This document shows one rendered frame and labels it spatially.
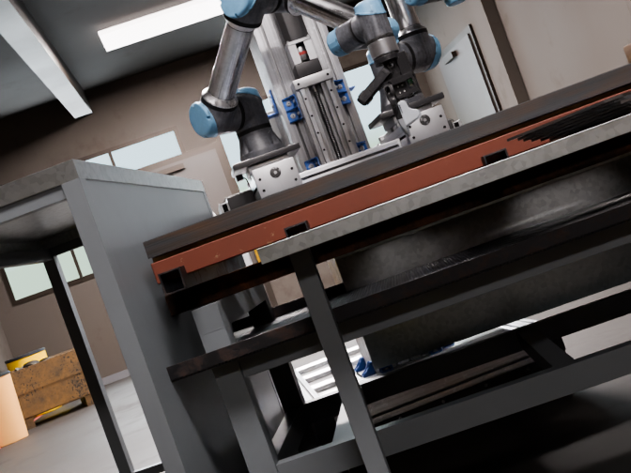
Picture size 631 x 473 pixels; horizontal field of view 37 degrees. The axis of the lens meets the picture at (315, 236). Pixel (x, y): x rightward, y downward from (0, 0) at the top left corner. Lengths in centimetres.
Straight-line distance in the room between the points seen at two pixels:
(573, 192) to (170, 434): 146
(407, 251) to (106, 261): 115
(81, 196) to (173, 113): 905
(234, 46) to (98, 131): 823
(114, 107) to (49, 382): 354
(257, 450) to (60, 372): 691
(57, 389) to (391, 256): 643
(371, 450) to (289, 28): 172
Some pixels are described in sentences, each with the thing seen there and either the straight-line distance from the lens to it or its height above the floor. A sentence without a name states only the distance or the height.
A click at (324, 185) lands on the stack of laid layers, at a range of 205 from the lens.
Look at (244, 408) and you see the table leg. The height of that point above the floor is 43.
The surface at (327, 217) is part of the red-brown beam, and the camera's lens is 204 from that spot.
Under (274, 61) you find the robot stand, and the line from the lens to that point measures 329.
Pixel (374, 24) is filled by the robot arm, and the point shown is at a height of 119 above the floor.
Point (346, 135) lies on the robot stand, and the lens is 316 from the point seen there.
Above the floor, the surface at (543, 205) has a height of 60.
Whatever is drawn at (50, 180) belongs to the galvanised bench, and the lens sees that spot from 198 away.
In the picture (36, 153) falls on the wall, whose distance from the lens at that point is 1109.
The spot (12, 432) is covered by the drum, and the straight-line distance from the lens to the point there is 833.
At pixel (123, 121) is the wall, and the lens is 1101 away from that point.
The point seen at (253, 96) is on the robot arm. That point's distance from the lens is 307.
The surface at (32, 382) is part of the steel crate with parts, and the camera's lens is 896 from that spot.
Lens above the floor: 73
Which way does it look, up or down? level
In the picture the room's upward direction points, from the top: 20 degrees counter-clockwise
